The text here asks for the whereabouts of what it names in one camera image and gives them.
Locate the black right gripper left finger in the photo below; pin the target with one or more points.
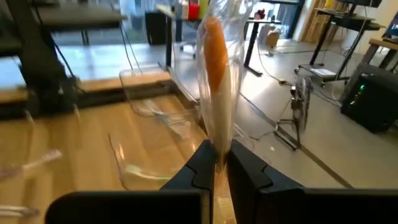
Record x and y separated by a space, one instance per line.
124 208

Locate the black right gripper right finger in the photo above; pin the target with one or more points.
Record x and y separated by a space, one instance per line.
295 208

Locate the green toothbrush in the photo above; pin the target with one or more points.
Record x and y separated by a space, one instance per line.
149 174

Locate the orange toothbrush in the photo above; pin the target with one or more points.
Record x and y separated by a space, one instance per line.
216 62

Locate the black floor fan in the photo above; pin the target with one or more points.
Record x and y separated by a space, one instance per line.
300 102

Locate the black computer green lights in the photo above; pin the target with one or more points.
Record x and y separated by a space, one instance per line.
370 99

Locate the black standing desk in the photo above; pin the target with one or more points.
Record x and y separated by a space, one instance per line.
253 46
342 21

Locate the cardboard box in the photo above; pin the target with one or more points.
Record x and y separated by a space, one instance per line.
273 39

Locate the black computer tower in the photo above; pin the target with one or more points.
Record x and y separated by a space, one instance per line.
155 28

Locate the wooden side table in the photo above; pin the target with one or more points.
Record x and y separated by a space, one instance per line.
382 46

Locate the red container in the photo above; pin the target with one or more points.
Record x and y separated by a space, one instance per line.
193 11

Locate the yellow green container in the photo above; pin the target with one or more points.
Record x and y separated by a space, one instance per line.
203 7

